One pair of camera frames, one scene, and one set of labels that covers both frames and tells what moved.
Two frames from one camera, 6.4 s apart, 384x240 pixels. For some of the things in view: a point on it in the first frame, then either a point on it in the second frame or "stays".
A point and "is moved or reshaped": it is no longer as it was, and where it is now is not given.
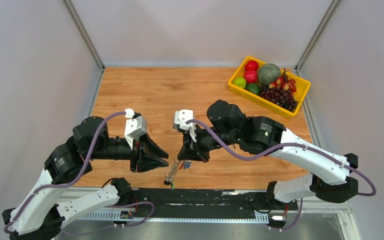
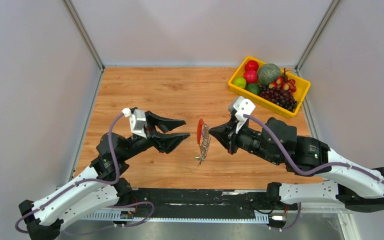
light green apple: [240, 82] stays
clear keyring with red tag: [175, 166] is moved or reshaped
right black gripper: [196, 153] → [222, 132]
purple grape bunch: [282, 97] stays
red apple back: [251, 65] stays
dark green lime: [253, 88] stays
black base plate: [209, 200] stays
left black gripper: [146, 163] → [164, 141]
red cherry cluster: [284, 83] stays
